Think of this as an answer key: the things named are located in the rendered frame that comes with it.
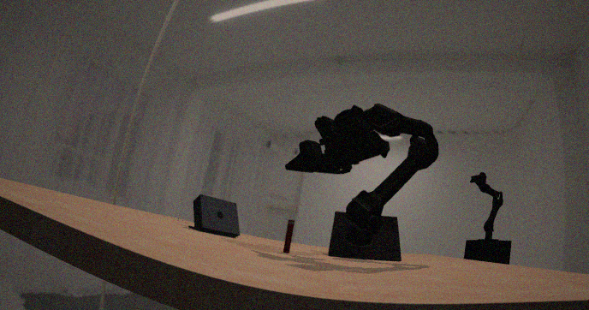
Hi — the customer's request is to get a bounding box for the red peg with white band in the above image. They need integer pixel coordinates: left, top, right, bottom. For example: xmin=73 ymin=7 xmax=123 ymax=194
xmin=283 ymin=220 xmax=295 ymax=253

